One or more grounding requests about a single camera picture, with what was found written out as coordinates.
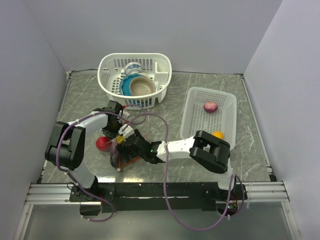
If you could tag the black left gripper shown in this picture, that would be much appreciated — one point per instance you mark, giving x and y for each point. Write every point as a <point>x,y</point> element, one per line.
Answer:
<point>111,135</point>

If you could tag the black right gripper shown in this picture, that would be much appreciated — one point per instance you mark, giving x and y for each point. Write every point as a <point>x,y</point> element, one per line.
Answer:
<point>125,149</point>

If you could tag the red fake apple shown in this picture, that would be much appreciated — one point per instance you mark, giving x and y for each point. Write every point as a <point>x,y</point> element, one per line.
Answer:
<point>104,144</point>

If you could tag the clear zip top bag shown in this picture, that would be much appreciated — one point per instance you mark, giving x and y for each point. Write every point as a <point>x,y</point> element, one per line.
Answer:
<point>123,162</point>

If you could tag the purple fake eggplant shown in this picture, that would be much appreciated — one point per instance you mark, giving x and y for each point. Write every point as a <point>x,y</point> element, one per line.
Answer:
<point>115,157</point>

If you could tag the purple fake onion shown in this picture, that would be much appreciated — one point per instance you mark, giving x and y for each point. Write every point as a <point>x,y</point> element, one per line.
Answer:
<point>210,107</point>

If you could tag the small yellow fake fruit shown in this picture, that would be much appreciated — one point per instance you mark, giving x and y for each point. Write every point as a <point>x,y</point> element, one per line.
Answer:
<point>218,134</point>

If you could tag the yellow fake lemon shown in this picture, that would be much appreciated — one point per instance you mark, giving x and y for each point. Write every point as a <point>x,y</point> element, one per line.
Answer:
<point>120,139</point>

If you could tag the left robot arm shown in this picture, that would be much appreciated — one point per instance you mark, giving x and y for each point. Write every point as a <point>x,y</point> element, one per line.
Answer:
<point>66,145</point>

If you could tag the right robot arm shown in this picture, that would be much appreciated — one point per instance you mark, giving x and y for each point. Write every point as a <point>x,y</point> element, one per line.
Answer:
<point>211,152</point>

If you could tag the blue plate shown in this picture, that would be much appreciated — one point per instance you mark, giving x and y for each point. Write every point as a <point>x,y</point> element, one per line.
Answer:
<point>124,86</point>

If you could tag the beige ceramic bowl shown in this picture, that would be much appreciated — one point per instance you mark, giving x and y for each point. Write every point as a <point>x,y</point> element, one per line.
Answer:
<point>141,86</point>

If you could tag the white dish rack basket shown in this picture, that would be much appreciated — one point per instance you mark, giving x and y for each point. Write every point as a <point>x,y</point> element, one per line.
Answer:
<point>157,67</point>

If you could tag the blue white porcelain bowl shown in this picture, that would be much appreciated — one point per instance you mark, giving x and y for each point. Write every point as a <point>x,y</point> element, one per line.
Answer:
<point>133,68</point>

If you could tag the white perforated plastic basket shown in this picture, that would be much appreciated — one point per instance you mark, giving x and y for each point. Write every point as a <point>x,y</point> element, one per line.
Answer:
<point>195,118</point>

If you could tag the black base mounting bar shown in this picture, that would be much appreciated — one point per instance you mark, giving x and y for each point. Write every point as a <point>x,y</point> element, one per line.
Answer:
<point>148,196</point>

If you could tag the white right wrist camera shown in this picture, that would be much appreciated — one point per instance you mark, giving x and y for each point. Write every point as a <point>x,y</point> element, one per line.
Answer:
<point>126,131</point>

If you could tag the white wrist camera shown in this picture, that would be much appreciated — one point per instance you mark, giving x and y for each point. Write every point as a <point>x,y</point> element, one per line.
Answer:
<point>126,131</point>
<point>124,116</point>

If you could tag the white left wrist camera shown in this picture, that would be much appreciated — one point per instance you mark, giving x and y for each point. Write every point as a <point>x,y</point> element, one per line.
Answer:
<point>124,116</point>

